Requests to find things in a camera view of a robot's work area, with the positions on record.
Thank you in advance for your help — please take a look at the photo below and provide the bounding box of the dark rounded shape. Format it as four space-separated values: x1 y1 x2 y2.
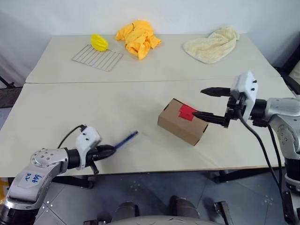
168 195 200 218

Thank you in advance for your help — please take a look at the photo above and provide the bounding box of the red tape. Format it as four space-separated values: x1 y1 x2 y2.
179 104 199 121

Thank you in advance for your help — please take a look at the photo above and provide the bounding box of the yellow floor object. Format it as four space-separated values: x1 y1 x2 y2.
0 178 10 200

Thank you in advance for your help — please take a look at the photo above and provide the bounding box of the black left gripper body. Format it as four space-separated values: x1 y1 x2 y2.
88 146 102 174

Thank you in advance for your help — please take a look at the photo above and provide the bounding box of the white handwritten label sticker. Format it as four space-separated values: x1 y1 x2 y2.
22 172 46 188

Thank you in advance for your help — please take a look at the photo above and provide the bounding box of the metal wire rack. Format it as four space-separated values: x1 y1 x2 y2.
71 45 124 72

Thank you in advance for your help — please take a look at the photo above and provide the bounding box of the dark angular shape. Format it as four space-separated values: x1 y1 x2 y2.
214 201 235 225

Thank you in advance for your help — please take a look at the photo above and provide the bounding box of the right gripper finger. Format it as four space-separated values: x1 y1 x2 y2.
192 111 226 128
201 87 232 98

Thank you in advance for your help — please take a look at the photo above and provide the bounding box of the cream towel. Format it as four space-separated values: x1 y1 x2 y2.
182 26 240 64

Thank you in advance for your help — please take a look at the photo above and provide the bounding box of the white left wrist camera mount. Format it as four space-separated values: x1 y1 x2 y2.
75 127 103 171

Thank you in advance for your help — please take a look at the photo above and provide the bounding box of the blue pen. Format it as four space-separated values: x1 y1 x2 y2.
113 131 139 150

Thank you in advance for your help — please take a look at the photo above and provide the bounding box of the black table leg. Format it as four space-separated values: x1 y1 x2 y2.
52 175 95 189
213 168 285 184

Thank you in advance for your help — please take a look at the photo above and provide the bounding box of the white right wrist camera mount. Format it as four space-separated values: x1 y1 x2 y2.
229 71 259 120

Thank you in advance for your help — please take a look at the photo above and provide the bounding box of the grey robot torso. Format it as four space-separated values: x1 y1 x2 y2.
110 215 227 225

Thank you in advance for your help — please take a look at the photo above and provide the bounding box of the black metal stand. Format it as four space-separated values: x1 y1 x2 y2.
0 75 16 89

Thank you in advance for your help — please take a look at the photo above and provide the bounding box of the brown cardboard box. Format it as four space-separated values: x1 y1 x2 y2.
157 98 209 146

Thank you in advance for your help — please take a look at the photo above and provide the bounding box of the yellow ribbed plastic item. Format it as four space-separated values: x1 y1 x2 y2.
90 34 109 52

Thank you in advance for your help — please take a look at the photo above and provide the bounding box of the crumpled yellow cloth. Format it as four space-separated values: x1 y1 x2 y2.
115 20 162 61

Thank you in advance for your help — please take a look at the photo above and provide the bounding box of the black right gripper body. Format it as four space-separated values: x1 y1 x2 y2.
224 92 247 128

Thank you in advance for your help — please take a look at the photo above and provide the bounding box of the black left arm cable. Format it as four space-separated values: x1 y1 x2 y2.
57 124 86 150

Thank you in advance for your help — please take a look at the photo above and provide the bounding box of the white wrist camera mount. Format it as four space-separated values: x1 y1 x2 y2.
75 127 103 171
229 71 259 120

